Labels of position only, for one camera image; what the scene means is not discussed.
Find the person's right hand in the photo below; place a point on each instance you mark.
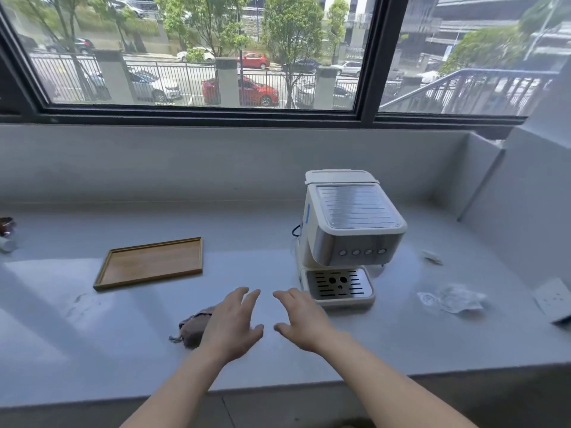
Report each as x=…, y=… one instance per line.
x=310, y=325

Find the person's left hand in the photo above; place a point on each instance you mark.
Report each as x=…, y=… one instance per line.
x=227, y=329

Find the grey-brown cleaning cloth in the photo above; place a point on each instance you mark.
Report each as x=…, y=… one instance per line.
x=192, y=329

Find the clear plastic lid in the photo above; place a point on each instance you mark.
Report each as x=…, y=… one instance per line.
x=427, y=300

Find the white and steel coffee machine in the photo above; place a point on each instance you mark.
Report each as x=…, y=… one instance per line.
x=352, y=209

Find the small white tissue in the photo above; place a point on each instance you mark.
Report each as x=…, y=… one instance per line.
x=432, y=257

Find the person's left forearm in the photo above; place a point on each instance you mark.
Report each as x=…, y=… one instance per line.
x=178, y=392

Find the person's right forearm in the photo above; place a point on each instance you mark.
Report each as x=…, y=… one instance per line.
x=388, y=387

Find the wooden tray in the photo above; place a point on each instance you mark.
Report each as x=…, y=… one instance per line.
x=147, y=262

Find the dark grey car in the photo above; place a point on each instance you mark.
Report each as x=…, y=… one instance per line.
x=343, y=95

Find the large red car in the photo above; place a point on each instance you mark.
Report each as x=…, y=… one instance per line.
x=258, y=91

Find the brown wooden tamper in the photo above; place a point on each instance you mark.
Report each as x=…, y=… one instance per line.
x=5, y=225

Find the silver car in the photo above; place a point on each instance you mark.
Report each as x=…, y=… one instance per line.
x=151, y=86

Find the small red car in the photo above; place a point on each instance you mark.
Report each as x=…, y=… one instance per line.
x=256, y=60

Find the white car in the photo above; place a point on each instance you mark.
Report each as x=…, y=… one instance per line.
x=200, y=53

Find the black fence with stone pillars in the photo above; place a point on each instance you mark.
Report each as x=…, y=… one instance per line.
x=113, y=75

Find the slim tree with bare trunk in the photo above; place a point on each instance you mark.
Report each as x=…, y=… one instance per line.
x=292, y=26

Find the grey stair railing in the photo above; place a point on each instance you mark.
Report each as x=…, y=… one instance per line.
x=490, y=72

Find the large leafy tree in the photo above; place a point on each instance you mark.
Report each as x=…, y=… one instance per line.
x=200, y=17

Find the round leafy tree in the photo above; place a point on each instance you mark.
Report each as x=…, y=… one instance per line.
x=486, y=48

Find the grey tiered building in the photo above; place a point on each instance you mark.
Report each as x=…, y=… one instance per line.
x=482, y=8

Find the white wall socket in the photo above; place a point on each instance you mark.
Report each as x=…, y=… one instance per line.
x=553, y=300

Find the black window frame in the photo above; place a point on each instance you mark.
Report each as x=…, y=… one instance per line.
x=374, y=62

